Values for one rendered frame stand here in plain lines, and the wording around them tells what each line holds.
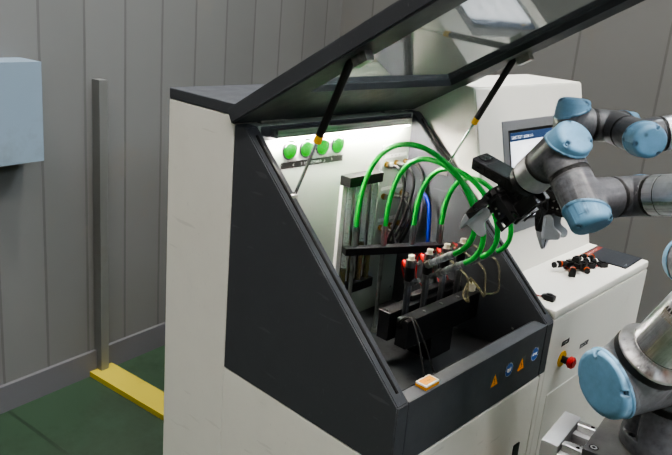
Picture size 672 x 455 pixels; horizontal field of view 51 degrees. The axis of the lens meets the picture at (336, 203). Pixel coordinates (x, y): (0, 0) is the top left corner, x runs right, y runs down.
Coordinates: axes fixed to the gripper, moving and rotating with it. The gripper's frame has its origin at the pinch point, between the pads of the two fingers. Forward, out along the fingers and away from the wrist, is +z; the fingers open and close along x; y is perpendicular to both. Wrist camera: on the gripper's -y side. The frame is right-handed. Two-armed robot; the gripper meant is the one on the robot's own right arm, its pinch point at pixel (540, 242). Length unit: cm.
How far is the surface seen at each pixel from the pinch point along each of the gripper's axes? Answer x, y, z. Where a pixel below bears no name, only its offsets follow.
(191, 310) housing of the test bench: -47, -76, 34
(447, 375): -26.7, -4.5, 28.7
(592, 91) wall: 180, -72, -20
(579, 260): 58, -13, 22
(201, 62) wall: 52, -210, -18
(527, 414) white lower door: 17, -3, 56
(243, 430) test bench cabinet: -47, -51, 59
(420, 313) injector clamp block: -10.0, -25.4, 25.7
